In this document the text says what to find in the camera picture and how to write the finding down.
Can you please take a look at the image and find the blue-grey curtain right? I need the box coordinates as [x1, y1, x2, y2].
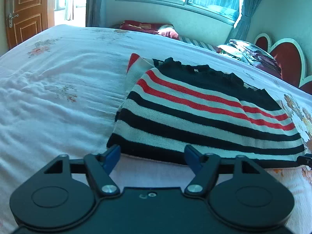
[226, 0, 262, 43]

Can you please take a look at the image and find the pile of folded bedding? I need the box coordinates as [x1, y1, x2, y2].
[217, 39, 282, 79]

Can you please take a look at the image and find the red heart-shaped headboard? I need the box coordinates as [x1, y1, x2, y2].
[254, 33, 311, 94]

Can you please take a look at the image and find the blue-grey curtain left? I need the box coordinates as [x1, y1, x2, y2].
[86, 0, 106, 27]

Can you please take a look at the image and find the striped pillow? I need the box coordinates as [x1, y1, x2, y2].
[179, 35, 219, 53]

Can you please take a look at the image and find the white floral bed sheet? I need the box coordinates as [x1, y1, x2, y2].
[1, 25, 311, 233]

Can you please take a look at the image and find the red pillow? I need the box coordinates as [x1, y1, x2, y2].
[119, 19, 181, 41]

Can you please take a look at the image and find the blue-grey curtain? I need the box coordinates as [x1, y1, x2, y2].
[86, 0, 106, 27]
[226, 0, 262, 43]

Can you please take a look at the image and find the brown wooden door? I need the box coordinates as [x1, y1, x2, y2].
[5, 0, 55, 49]

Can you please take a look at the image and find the red black striped knit sweater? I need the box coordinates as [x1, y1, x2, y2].
[107, 53, 305, 168]

